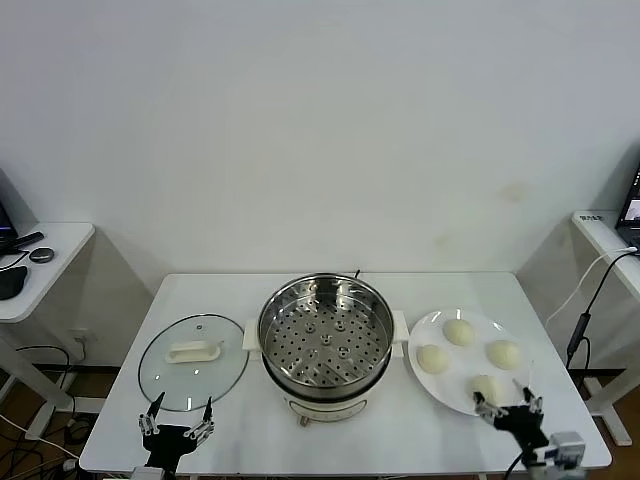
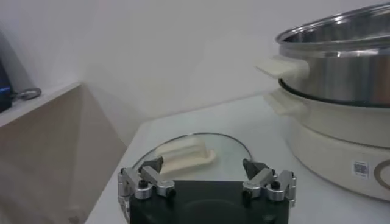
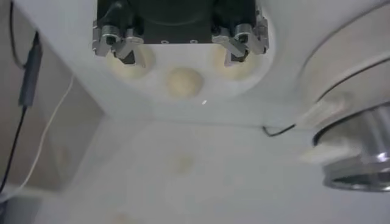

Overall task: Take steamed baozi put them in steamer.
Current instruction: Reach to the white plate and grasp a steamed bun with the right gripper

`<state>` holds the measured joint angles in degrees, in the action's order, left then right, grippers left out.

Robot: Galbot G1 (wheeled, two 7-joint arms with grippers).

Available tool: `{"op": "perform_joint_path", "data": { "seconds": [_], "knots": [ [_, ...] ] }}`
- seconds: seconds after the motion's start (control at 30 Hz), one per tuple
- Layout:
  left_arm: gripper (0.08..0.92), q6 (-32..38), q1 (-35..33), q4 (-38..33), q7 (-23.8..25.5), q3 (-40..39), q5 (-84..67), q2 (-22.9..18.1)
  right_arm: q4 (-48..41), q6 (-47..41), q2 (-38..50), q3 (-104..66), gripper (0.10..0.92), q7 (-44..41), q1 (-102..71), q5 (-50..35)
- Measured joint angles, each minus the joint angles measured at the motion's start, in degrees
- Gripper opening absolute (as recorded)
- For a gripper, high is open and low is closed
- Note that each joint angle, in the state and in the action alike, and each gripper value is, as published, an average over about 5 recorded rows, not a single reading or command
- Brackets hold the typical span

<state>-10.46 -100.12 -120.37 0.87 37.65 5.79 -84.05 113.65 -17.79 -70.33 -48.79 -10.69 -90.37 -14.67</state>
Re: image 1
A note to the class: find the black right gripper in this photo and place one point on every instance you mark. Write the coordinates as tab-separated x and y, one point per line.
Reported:
520	424

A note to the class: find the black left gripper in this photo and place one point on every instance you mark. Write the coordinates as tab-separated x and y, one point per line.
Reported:
167	440

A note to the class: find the white steamed baozi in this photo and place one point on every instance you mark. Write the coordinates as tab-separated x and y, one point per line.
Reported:
433	358
504	354
489	386
458	331

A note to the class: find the stainless steel steamer basket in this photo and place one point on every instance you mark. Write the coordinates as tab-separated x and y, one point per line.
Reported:
285	350

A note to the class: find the white round plate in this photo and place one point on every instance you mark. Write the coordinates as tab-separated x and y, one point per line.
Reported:
460	382

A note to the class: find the glass pot lid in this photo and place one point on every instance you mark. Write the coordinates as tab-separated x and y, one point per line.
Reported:
192	351

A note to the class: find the white power strip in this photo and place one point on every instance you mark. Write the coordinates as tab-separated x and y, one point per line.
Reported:
70	464

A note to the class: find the cream electric cooker base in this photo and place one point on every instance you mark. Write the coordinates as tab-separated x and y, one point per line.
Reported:
325	407

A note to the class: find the white desk label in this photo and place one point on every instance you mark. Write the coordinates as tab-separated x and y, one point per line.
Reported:
593	217

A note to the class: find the black computer mouse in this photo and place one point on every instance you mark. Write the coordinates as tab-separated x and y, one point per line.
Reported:
11	284

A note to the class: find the black laptop with pink screen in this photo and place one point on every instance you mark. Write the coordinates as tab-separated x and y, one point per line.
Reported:
631	210

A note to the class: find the black bar device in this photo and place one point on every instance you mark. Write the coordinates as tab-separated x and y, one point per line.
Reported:
26	241

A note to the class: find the dark laptop with blue line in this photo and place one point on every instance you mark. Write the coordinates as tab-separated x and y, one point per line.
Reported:
4	220

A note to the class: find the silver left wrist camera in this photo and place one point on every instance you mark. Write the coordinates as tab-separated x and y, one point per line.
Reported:
146	473

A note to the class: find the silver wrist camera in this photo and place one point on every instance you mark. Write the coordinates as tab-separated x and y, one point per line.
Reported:
565	445
146	473

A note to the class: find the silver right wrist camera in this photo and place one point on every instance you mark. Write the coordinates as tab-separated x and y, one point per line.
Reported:
565	445

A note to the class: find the white wall socket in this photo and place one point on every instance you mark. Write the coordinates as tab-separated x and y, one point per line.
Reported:
79	336

